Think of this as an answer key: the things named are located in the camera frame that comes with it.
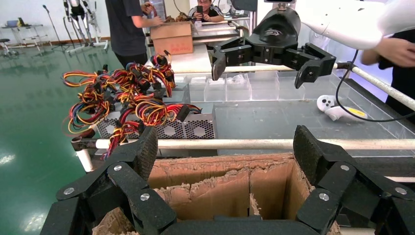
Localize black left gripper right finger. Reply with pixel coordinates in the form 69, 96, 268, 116
293, 124, 415, 235

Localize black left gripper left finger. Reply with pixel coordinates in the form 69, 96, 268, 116
39, 124, 177, 235

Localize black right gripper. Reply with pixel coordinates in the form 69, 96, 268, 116
211, 6, 337, 89

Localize grey power supply with wires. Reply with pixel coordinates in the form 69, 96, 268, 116
61, 63, 153, 161
151, 110, 186, 140
126, 50, 192, 113
134, 97, 218, 140

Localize bare person hand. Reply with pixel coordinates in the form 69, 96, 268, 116
372, 36, 415, 68

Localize long white rack pipe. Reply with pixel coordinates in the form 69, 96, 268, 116
351, 66, 415, 111
386, 176, 415, 183
94, 139, 415, 151
175, 63, 340, 74

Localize short white pipe leg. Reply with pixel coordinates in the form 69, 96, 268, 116
76, 149, 94, 173

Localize black pipe corner joint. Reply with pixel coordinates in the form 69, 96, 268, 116
70, 135, 98, 152
336, 61, 356, 71

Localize white pipe shelf cart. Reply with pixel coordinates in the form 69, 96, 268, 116
193, 19, 244, 49

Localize dark monitor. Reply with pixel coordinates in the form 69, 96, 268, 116
229, 0, 258, 12

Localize person in striped black jacket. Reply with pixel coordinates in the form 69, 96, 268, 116
188, 0, 225, 24

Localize white VR controller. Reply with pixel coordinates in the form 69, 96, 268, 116
316, 94, 369, 123

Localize white table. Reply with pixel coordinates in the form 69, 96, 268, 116
144, 44, 212, 74

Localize brown cardboard box red print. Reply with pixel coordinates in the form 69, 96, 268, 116
149, 21, 194, 56

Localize worn cardboard box with dividers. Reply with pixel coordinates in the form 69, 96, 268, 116
92, 152, 341, 235

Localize person in black t-shirt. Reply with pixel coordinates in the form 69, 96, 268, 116
377, 29, 415, 125
104, 0, 164, 69

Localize black microphone stand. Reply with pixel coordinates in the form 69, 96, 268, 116
41, 4, 70, 52

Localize black stool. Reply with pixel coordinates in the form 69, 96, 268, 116
0, 38, 19, 57

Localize grey side table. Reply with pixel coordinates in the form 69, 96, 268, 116
0, 23, 52, 52

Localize grey metal post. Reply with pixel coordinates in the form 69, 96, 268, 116
249, 11, 258, 36

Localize black cable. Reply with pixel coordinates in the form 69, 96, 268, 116
335, 49, 415, 124

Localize tangled brown wire bundle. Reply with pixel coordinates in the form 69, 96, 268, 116
163, 12, 195, 25

